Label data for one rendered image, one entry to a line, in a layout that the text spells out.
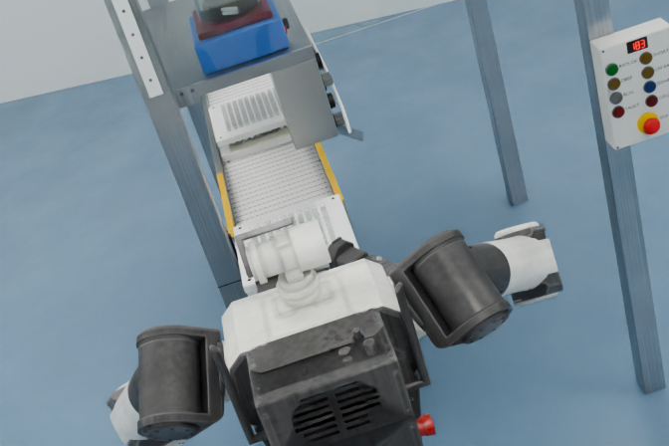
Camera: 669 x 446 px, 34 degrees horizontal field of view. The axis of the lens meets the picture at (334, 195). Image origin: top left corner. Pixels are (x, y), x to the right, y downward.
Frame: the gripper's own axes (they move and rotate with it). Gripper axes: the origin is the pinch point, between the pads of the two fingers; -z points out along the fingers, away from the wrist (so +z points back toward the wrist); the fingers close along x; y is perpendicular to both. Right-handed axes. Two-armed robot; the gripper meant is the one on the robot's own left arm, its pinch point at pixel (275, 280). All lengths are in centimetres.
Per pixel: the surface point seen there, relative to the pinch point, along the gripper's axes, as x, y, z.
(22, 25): 61, -162, -386
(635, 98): 2, 84, -40
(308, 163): 16, 4, -72
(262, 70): -27.1, 5.1, -40.5
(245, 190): 16, -13, -66
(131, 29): -47, -16, -31
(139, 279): 98, -83, -165
